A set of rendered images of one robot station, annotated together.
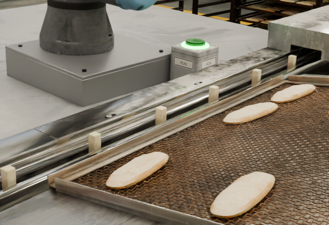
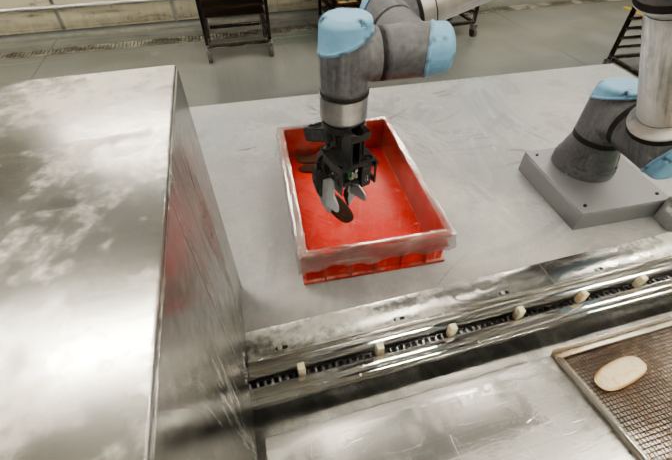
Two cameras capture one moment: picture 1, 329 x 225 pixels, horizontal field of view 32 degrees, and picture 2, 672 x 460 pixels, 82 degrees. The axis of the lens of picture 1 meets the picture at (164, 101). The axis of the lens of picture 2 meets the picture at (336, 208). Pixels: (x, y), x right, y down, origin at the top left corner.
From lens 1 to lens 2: 41 cm
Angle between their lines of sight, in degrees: 37
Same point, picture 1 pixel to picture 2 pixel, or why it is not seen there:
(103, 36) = (609, 171)
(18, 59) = (532, 167)
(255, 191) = not seen: outside the picture
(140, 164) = (624, 373)
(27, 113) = (529, 224)
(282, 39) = not seen: outside the picture
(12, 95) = (520, 197)
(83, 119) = (577, 266)
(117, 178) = (604, 381)
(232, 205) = not seen: outside the picture
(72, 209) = (567, 392)
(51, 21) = (570, 149)
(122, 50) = (620, 182)
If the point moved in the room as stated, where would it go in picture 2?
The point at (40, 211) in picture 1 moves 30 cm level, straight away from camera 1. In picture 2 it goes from (545, 382) to (547, 245)
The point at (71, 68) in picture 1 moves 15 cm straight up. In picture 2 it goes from (574, 199) to (605, 147)
